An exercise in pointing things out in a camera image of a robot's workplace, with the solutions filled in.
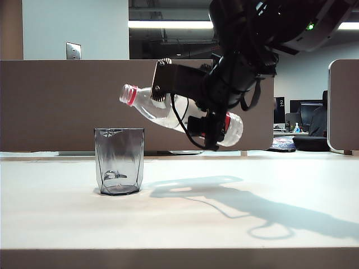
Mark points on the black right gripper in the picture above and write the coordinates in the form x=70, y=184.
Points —
x=235, y=78

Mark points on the clear red-label water bottle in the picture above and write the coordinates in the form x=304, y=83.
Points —
x=146, y=104

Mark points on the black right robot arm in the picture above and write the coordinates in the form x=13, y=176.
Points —
x=266, y=19

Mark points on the small blue sanitizer bottle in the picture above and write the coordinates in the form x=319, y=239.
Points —
x=296, y=128

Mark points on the black monitor with numeral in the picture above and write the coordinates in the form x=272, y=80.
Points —
x=279, y=112

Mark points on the long ceiling light strip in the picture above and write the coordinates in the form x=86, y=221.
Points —
x=168, y=24

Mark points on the grey faceted glass cup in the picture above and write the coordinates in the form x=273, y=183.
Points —
x=119, y=157

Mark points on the patterned blue red cushion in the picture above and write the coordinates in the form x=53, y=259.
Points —
x=281, y=144

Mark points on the black computer monitor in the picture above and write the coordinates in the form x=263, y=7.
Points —
x=304, y=112

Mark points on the black round cushion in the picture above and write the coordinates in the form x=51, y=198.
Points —
x=310, y=143

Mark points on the wide brown desk partition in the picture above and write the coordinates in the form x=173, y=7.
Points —
x=70, y=98

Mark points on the seated person in black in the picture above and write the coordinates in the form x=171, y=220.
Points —
x=318, y=123

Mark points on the narrow brown desk partition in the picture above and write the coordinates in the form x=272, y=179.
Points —
x=345, y=106

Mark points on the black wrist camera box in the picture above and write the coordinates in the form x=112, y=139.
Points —
x=196, y=126

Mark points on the silver wall switch plate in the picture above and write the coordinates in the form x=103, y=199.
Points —
x=73, y=51

